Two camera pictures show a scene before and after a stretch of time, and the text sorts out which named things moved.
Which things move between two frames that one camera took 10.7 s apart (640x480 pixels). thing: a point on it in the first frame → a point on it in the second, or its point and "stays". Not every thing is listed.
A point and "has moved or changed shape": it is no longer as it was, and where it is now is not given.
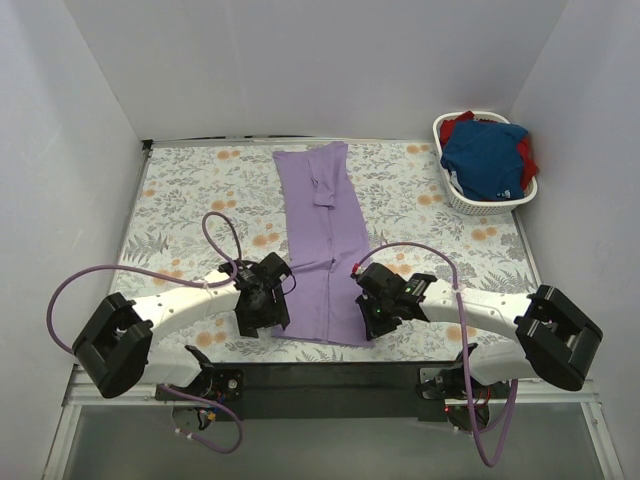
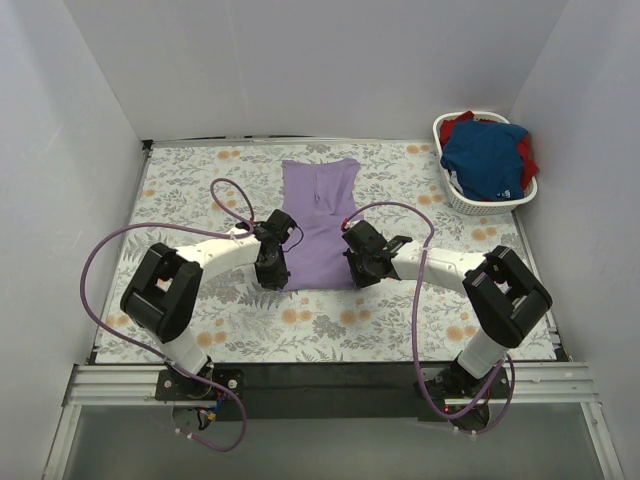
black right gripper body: [375, 320] → [364, 273]
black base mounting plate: [332, 389] stays
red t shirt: [528, 163] stays
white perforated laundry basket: [453, 180] stays
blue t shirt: [484, 158] stays
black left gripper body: [267, 317] → [273, 272]
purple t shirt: [328, 241] has moved or changed shape
